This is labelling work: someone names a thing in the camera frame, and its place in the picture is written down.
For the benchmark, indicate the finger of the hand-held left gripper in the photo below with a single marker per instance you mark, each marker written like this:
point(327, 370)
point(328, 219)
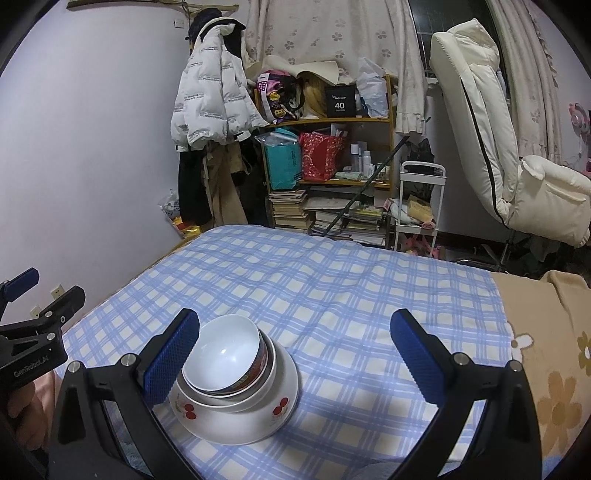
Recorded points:
point(21, 282)
point(64, 304)

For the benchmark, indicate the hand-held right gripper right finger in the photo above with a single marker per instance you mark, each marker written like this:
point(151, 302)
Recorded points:
point(418, 357)

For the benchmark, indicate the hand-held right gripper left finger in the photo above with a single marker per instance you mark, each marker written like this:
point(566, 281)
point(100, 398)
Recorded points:
point(171, 357)

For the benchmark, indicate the small red bowl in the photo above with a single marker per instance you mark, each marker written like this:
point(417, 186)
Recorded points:
point(221, 350)

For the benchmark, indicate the plain white bowl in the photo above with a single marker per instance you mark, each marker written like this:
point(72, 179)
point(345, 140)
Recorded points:
point(217, 406)

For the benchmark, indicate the white cherry print plate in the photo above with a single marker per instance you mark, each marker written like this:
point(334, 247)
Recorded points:
point(231, 427)

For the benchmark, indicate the white bowl with red print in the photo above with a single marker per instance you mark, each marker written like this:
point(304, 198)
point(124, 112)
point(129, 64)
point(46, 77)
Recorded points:
point(271, 364)

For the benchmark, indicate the person's left hand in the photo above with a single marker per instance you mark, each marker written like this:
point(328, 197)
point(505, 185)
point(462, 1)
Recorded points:
point(34, 406)

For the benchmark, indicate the blue plaid bedsheet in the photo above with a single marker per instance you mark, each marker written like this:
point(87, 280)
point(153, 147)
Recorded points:
point(346, 323)

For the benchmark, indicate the pink plush toys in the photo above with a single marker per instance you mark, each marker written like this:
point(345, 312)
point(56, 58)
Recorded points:
point(422, 244)

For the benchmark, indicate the beige flower blanket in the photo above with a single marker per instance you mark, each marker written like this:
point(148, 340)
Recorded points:
point(554, 332)

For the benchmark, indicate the clear bag of small things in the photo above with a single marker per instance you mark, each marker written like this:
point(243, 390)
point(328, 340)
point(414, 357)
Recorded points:
point(171, 207)

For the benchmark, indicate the white trolley cart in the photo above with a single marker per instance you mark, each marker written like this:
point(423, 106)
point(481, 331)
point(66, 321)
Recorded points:
point(418, 212)

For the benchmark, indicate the pile of papers and magazines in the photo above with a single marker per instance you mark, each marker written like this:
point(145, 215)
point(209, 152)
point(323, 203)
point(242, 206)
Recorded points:
point(351, 221)

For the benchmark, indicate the hanging black clothes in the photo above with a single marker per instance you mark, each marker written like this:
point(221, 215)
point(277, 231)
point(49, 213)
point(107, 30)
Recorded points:
point(191, 189)

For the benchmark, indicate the hanging beige trousers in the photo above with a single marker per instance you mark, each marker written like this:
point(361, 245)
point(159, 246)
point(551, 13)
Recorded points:
point(228, 189)

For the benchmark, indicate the black pole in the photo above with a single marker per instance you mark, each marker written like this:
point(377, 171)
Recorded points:
point(364, 184)

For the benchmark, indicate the stack of old books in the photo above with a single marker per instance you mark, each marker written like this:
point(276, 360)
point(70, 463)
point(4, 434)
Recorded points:
point(287, 210)

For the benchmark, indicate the black bag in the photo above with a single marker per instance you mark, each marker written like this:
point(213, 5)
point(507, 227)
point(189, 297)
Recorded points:
point(419, 154)

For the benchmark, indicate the row of white bottles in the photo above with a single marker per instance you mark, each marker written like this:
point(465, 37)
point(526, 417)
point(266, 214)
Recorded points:
point(361, 160)

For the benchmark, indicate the red patterned bag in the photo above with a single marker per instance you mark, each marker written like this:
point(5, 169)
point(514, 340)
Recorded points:
point(321, 157)

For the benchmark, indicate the teal bag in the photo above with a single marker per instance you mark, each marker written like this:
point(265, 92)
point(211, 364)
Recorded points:
point(281, 161)

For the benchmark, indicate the cream recliner chair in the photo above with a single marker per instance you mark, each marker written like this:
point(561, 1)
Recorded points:
point(480, 129)

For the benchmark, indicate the wooden shelf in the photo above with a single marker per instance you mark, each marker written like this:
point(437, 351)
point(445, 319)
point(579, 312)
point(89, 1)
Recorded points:
point(332, 121)

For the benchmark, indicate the white puffer jacket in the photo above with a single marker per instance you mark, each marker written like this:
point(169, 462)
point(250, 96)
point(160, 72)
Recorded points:
point(212, 92)

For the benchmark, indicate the black box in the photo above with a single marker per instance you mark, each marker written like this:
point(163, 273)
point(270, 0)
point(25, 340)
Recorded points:
point(340, 101)

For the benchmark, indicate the white plastic bag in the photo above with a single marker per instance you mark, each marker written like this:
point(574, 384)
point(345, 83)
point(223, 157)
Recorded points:
point(373, 90)

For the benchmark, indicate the blonde wig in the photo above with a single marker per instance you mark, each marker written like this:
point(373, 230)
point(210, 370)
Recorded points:
point(314, 99)

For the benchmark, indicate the colourful printed bag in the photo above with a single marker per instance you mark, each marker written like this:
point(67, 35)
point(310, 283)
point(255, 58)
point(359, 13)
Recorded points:
point(277, 97)

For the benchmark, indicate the pink desk fan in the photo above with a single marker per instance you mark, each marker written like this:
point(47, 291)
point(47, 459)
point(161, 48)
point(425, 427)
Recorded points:
point(581, 124)

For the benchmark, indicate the floral curtain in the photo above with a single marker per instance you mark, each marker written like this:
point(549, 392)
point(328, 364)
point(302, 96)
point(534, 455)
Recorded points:
point(332, 32)
point(531, 69)

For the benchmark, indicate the beige felt sheet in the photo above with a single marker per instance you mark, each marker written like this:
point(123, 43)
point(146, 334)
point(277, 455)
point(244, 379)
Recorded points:
point(295, 69)

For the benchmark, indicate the dark window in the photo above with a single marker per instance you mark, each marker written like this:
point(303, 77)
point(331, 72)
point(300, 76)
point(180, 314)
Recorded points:
point(448, 27)

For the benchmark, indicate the wall socket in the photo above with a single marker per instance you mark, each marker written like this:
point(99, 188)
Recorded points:
point(35, 310)
point(57, 291)

